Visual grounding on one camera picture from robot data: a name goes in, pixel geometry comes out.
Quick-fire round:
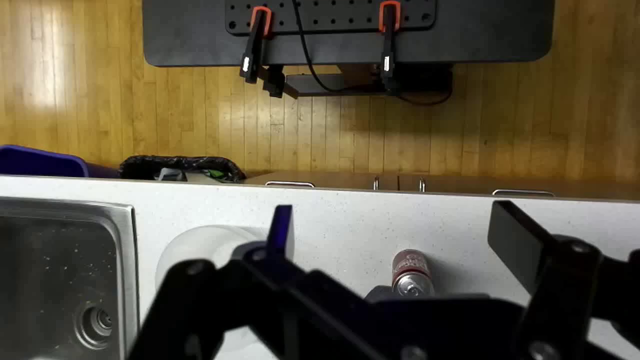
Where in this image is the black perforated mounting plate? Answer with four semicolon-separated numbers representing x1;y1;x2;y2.
224;0;437;36

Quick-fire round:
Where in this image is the stainless steel double sink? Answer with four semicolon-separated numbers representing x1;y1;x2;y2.
0;197;139;360

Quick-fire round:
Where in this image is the black table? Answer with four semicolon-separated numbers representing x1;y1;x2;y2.
142;0;556;70

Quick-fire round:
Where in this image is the blue plastic bin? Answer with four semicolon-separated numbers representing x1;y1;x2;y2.
0;145;89;181

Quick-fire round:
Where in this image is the metal drawer handle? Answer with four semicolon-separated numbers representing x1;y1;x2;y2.
490;189;556;200
264;178;317;192

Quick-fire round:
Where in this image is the dark table base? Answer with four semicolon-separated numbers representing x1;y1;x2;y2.
261;62;456;101

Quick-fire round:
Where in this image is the wooden drawer front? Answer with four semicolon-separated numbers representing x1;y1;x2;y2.
243;170;401;197
398;175;640;203

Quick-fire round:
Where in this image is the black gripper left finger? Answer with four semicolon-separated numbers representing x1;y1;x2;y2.
127;205;401;360

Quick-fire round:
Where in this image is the thin black floor cable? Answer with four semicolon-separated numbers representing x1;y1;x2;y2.
289;0;456;109

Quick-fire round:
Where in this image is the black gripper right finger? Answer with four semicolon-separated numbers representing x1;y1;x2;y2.
487;199;640;360

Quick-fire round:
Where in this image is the orange and black clamp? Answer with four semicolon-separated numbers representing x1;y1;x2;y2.
376;0;404;97
237;5;273;87

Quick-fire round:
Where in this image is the dark blue-grey cloth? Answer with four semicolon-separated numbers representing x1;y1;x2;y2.
363;285;401;304

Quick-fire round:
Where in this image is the red soda can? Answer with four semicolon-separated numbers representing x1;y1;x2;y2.
390;249;437;301

